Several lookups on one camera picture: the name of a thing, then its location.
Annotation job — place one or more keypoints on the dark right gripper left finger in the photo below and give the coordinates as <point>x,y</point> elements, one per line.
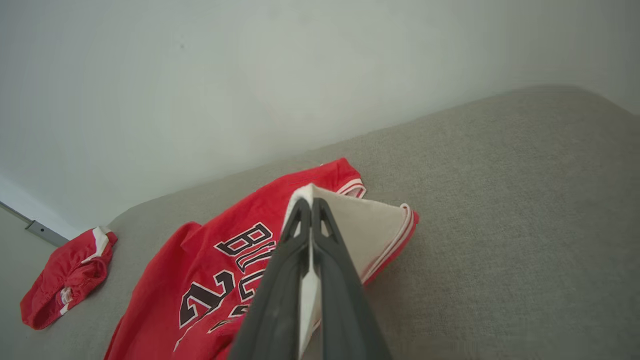
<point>275,310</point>

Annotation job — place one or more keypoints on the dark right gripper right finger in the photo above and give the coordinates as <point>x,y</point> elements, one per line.
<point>345,320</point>

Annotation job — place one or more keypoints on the red number 23 jersey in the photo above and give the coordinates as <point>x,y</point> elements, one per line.
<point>210,260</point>

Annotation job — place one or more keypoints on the red shorts with white stripe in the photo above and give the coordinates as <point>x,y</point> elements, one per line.
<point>65,280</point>

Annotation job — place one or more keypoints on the grey fabric bed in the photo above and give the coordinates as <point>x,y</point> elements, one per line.
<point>500,225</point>

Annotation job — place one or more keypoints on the grey metal wall rail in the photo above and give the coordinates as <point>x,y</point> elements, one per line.
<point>40,230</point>

